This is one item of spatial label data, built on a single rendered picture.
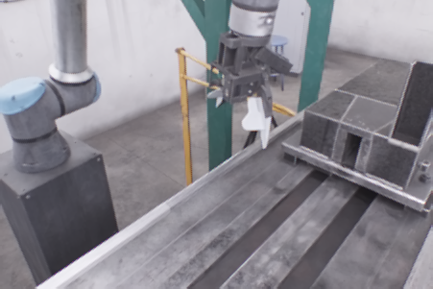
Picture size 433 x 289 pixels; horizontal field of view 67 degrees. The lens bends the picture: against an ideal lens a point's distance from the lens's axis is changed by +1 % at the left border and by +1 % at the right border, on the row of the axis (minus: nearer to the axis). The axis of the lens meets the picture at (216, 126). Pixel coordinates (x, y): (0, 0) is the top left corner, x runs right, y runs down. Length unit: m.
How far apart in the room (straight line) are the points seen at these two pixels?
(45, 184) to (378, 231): 0.80
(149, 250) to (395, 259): 0.42
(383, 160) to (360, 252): 0.19
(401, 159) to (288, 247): 0.27
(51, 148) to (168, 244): 0.52
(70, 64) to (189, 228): 0.57
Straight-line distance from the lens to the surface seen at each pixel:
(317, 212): 0.69
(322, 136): 0.75
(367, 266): 0.63
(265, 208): 0.67
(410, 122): 0.70
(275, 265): 0.59
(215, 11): 1.25
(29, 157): 1.04
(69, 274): 0.58
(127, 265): 0.61
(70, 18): 0.92
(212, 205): 0.69
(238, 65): 0.57
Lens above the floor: 1.21
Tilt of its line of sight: 30 degrees down
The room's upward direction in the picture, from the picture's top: straight up
